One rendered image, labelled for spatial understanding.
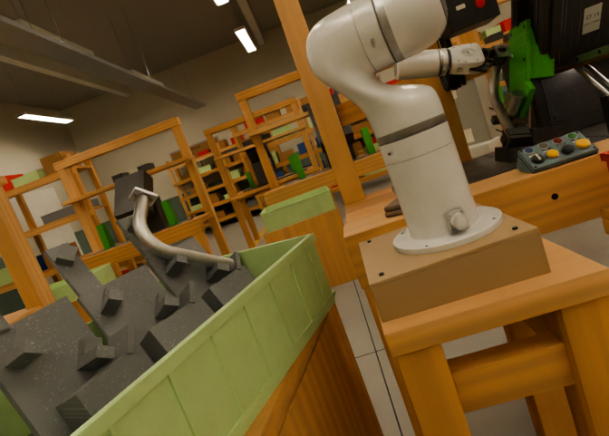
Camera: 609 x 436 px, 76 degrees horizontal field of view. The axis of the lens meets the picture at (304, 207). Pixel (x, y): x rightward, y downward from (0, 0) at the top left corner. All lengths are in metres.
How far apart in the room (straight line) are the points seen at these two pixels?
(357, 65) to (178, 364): 0.51
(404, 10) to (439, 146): 0.21
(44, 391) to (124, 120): 11.83
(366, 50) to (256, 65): 10.89
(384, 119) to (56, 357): 0.64
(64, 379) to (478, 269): 0.65
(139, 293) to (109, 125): 11.80
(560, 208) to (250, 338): 0.80
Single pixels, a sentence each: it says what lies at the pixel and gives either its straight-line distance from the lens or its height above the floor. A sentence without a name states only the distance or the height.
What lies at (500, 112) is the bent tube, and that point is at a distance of 1.41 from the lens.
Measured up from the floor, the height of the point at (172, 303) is 0.95.
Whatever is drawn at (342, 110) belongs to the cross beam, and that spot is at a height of 1.25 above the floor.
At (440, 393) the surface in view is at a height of 0.73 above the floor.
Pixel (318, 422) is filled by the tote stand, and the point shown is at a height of 0.66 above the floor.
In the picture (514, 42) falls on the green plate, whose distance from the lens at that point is 1.42.
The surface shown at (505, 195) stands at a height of 0.87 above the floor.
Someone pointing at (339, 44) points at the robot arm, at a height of 1.28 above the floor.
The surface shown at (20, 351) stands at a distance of 0.69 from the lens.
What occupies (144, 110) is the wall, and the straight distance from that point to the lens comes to 12.22.
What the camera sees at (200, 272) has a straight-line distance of 0.98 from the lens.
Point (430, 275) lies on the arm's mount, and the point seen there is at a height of 0.90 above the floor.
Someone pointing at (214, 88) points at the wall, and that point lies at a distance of 11.66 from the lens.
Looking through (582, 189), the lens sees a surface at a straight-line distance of 1.14.
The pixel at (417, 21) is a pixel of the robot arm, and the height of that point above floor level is 1.26.
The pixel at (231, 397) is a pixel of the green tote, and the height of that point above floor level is 0.85.
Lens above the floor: 1.13
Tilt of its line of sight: 7 degrees down
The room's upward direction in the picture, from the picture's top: 20 degrees counter-clockwise
